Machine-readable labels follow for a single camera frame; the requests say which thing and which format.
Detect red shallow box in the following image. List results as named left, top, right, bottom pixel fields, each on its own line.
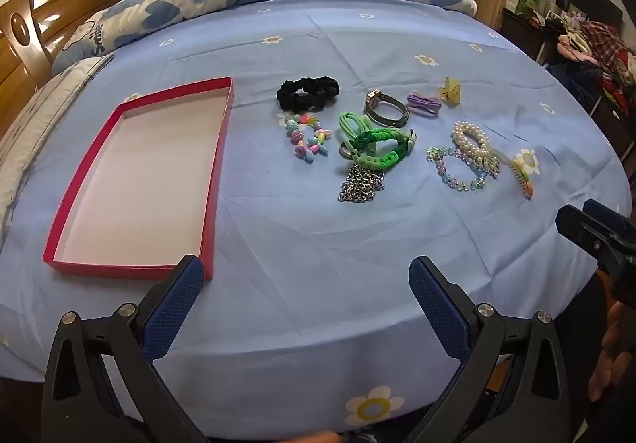
left=42, top=77, right=234, bottom=281

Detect white pearl bracelet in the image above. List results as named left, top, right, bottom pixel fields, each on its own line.
left=451, top=121, right=493, bottom=161

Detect black scrunchie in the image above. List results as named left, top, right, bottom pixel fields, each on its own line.
left=276, top=75, right=341, bottom=112

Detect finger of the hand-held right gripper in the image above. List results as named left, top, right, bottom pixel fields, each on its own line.
left=583, top=199, right=636, bottom=249
left=555, top=205, right=636, bottom=307

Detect blue floral bed sheet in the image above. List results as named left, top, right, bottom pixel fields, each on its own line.
left=0, top=0, right=632, bottom=443

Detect dark cabinet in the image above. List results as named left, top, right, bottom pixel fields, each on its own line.
left=499, top=8, right=547, bottom=66

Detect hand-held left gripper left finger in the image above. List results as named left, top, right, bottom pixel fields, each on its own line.
left=42, top=254, right=206, bottom=443

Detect metal band wristwatch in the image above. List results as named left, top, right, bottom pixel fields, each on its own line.
left=364, top=90, right=411, bottom=130

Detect green braided bracelet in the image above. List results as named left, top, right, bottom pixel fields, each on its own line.
left=348, top=125, right=418, bottom=172

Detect person's right hand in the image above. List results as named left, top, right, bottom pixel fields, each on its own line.
left=589, top=300, right=636, bottom=403

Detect silver metal chain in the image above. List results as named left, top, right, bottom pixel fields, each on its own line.
left=338, top=164, right=386, bottom=204

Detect wooden headboard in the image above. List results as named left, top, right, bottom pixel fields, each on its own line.
left=0, top=0, right=120, bottom=126

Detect light green hair tie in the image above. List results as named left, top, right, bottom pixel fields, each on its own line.
left=338, top=111, right=371, bottom=151

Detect purple hair tie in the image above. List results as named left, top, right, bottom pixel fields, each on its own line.
left=407, top=93, right=443, bottom=117

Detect colourful bead bracelet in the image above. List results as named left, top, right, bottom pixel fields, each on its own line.
left=284, top=112, right=333, bottom=164

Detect green orange comb clip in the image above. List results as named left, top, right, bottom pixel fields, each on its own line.
left=504, top=160, right=535, bottom=201

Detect pile of clothes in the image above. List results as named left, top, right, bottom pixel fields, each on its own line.
left=547, top=11, right=636, bottom=126

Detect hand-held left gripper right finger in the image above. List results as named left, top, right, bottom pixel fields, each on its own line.
left=397, top=255, right=592, bottom=443

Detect yellow hair claw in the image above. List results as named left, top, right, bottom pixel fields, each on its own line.
left=437, top=75, right=464, bottom=107

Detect clear iridescent bead bracelet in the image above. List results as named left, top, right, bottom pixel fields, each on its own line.
left=426, top=145, right=490, bottom=193

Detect grey striped pillow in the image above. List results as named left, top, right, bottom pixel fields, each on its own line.
left=0, top=53, right=115, bottom=245

